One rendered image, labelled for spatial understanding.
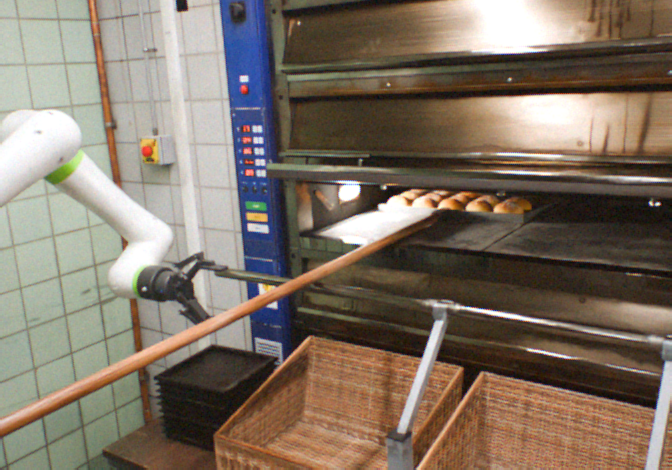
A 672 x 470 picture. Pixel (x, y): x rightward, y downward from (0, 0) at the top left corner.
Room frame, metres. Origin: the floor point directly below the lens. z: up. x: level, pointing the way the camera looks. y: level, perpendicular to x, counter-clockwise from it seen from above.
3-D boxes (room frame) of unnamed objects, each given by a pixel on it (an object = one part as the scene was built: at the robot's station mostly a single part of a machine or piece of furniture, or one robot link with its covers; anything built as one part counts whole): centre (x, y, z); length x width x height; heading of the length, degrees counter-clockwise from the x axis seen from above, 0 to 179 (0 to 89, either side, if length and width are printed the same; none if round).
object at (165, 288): (1.69, 0.41, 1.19); 0.09 x 0.07 x 0.08; 55
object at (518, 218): (2.50, -0.48, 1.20); 0.55 x 0.36 x 0.03; 55
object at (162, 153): (2.52, 0.64, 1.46); 0.10 x 0.07 x 0.10; 54
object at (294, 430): (1.81, 0.02, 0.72); 0.56 x 0.49 x 0.28; 55
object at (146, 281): (1.74, 0.47, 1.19); 0.12 x 0.06 x 0.09; 145
